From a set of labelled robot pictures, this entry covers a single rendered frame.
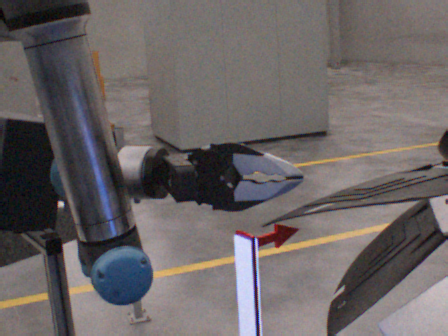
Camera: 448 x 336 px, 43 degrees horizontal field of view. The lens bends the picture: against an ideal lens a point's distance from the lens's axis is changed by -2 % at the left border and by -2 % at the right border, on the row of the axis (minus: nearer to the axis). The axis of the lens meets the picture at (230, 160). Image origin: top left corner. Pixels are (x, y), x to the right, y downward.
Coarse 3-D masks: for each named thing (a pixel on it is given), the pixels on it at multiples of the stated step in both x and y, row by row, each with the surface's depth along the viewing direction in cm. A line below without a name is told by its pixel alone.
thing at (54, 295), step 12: (48, 264) 95; (60, 264) 96; (48, 276) 96; (60, 276) 96; (48, 288) 97; (60, 288) 97; (60, 300) 97; (60, 312) 97; (60, 324) 97; (72, 324) 99
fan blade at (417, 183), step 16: (384, 176) 71; (400, 176) 67; (416, 176) 66; (432, 176) 66; (336, 192) 69; (352, 192) 63; (368, 192) 61; (384, 192) 60; (400, 192) 58; (416, 192) 57; (432, 192) 56; (304, 208) 64; (320, 208) 57; (336, 208) 54
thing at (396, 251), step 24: (408, 216) 88; (432, 216) 82; (384, 240) 90; (408, 240) 84; (432, 240) 79; (360, 264) 93; (384, 264) 86; (408, 264) 81; (336, 288) 96; (360, 288) 87; (384, 288) 82; (336, 312) 88; (360, 312) 82
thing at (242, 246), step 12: (240, 240) 51; (240, 252) 51; (240, 264) 52; (240, 276) 52; (252, 276) 51; (240, 288) 52; (252, 288) 51; (240, 300) 53; (252, 300) 51; (240, 312) 53; (252, 312) 52; (240, 324) 54; (252, 324) 52
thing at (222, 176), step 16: (160, 160) 80; (192, 160) 76; (208, 160) 76; (144, 176) 78; (160, 176) 80; (208, 176) 76; (224, 176) 75; (240, 176) 82; (160, 192) 81; (208, 192) 76; (224, 192) 76
